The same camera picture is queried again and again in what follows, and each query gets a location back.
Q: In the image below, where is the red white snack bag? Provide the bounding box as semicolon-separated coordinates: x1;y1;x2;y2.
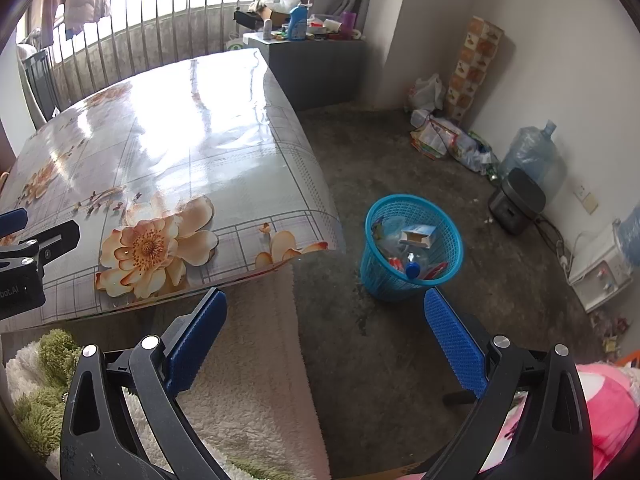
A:
387;258;448;280

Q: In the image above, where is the blue medicine box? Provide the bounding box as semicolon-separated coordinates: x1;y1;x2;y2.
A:
399;224;436;249

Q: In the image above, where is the blue mesh trash basket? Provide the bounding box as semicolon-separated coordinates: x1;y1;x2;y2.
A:
360;194;464;302

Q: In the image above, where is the pile of packaging trash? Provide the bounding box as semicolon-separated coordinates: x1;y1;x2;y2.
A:
410;108;499;182

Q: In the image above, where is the white fluffy blanket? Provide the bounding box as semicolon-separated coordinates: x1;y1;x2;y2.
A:
4;259;334;480

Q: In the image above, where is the black rice cooker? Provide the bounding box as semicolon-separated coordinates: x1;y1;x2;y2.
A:
488;168;546;236

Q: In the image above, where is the pink cloth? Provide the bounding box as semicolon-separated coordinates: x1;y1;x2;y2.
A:
478;362;639;479

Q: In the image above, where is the white water dispenser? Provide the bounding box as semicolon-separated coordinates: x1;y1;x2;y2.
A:
568;220;632;313

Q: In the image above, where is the orange box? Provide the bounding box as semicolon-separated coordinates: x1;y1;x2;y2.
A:
616;350;640;368

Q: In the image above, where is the water jug on dispenser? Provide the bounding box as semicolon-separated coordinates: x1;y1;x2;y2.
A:
617;204;640;268

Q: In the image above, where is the empty blue water jug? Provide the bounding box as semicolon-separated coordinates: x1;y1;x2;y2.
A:
498;120;567;203

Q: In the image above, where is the pink hanging garment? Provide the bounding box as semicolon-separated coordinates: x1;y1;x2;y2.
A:
39;0;68;49

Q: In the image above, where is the white plastic bag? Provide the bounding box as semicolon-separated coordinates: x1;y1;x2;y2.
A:
408;74;446;112

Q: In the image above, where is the metal balcony railing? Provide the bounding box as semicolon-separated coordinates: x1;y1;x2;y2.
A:
16;0;256;118

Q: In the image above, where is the grey cabinet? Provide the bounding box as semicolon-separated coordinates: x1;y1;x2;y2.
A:
243;32;367;112

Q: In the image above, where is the blue detergent bottle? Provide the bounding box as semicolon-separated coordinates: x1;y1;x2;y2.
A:
286;3;308;41

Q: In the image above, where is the purple cup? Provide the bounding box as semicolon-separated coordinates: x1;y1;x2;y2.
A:
340;11;357;40

